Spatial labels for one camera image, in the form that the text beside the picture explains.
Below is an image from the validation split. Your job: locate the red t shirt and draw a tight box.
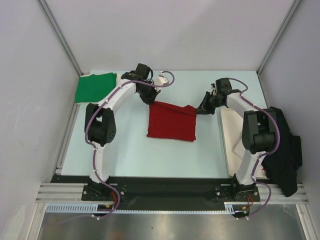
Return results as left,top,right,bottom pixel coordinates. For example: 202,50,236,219
146,101,197,142

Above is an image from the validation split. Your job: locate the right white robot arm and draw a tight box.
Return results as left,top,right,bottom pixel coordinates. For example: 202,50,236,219
195,77,281,201

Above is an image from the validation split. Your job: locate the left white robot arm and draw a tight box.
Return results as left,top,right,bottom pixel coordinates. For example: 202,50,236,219
84,63,161,200

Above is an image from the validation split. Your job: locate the white tray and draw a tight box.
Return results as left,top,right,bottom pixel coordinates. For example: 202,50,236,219
218,107,267,179

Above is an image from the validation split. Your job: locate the white t shirt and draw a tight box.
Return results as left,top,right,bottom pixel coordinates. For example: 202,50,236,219
232,139,246,159

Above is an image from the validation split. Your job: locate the folded green t shirt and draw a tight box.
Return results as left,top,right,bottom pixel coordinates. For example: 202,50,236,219
74,72,118,104

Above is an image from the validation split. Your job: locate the black t shirt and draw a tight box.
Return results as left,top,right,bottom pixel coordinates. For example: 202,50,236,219
262,107,303,197

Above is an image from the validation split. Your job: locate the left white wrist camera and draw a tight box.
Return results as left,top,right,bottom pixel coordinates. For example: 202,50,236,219
154,71,169,88

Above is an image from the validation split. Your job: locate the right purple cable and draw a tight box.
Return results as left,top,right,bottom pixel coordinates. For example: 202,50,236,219
228,77,282,221

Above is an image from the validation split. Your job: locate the purple cable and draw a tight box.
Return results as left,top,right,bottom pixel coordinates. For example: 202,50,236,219
228,77,282,221
57,71,175,223

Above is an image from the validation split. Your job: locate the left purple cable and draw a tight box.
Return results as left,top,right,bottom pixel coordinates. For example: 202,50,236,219
57,71,175,223

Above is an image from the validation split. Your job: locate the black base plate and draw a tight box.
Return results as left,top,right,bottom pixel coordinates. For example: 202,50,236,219
51,175,261,213

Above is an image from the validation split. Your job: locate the slotted cable duct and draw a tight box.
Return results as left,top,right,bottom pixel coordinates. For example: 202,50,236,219
46,201,251,215

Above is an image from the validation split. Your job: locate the right aluminium frame post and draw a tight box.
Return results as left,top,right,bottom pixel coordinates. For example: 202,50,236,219
256,0,303,77

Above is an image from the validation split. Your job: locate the aluminium frame post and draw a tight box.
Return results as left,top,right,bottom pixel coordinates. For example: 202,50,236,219
256,0,303,77
36,0,83,76

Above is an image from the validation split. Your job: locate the aluminium front rail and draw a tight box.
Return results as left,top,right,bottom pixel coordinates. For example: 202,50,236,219
36,183,309,204

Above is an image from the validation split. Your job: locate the left aluminium frame post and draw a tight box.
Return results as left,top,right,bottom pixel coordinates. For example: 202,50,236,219
36,0,83,76

